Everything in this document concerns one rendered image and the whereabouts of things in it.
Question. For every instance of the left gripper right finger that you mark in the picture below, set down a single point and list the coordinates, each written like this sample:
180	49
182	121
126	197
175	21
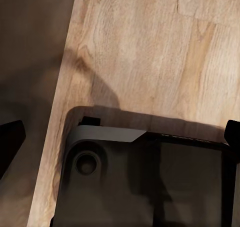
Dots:
232	136

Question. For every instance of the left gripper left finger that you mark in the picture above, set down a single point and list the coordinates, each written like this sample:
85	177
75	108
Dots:
12	136

